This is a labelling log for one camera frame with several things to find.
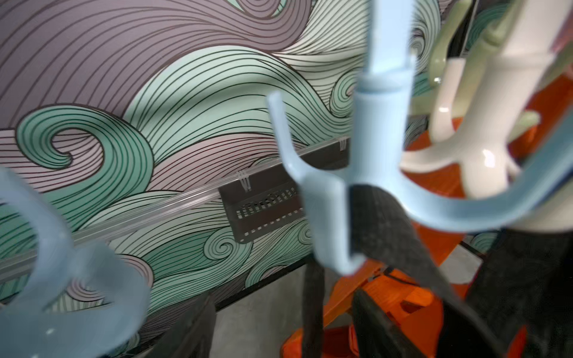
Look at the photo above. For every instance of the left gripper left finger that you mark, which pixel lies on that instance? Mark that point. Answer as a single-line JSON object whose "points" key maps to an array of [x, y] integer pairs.
{"points": [[192, 335]]}

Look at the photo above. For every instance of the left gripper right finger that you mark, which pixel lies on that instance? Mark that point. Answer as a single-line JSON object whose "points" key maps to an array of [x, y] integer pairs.
{"points": [[377, 335]]}

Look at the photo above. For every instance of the orange bag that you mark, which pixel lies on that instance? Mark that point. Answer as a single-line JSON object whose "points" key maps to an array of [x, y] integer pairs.
{"points": [[416, 311]]}

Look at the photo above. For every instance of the black bag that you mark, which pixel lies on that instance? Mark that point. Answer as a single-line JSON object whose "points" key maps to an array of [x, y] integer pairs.
{"points": [[381, 230], [525, 282]]}

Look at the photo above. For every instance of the light blue hook leftmost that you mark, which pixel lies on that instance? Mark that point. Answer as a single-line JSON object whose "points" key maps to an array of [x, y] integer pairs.
{"points": [[27, 329]]}

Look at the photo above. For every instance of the light blue hook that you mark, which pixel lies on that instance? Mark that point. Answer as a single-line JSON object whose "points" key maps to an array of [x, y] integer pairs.
{"points": [[27, 329], [381, 100]]}

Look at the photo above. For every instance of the white hook left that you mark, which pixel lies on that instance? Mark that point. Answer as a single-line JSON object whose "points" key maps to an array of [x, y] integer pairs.
{"points": [[499, 193]]}

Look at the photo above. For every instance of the pale green hook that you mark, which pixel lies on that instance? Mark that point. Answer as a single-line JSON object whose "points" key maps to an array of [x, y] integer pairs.
{"points": [[461, 75]]}

